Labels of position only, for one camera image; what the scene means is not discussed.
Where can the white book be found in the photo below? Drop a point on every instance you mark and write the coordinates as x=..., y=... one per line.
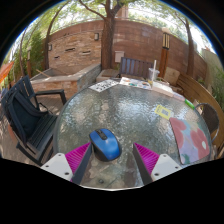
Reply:
x=162, y=89

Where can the white wall box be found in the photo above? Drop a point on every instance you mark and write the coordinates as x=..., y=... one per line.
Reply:
x=119, y=56

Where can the black wall lamp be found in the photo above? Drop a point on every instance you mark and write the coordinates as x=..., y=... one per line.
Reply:
x=50, y=47
x=96, y=36

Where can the small pale book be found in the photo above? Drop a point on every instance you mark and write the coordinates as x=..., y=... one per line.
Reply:
x=179, y=96

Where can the large tree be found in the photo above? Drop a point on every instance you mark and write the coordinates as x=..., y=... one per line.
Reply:
x=107, y=40

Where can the wooden garden lamp post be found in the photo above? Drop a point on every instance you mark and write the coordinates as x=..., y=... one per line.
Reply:
x=164, y=53

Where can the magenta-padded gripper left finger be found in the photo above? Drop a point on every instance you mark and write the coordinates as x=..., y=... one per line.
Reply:
x=58, y=164

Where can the curved wooden bench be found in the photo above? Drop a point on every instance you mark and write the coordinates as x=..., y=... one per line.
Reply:
x=195, y=91

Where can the slim tree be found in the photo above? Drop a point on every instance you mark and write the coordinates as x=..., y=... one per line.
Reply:
x=190, y=50

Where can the clear plastic cup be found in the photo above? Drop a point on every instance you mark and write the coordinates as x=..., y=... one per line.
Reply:
x=154, y=75

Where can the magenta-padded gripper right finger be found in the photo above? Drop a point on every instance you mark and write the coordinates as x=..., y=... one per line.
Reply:
x=165, y=165

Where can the black folding chair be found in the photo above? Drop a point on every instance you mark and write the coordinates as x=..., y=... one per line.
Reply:
x=23, y=116

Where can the green tube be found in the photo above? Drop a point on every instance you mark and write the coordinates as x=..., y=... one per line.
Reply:
x=189, y=103

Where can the white drinking straw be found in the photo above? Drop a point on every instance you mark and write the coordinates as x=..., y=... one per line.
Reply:
x=154, y=65

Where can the yellow square card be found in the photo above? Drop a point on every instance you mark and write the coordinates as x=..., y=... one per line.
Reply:
x=163, y=112

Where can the blue and black computer mouse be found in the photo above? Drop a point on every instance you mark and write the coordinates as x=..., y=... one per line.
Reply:
x=106, y=146

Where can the floral print mouse pad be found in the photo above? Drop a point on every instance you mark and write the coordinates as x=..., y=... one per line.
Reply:
x=191, y=140

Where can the colourful picture booklet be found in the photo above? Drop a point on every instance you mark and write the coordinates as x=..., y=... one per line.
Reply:
x=135, y=83

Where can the beige stone slab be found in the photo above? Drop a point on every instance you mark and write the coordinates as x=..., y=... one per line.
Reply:
x=171, y=76

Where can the black and white printed sheet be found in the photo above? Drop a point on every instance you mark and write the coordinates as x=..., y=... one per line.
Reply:
x=104, y=85

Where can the dark wooden slatted chair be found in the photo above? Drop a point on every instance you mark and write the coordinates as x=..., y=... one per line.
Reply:
x=135, y=67

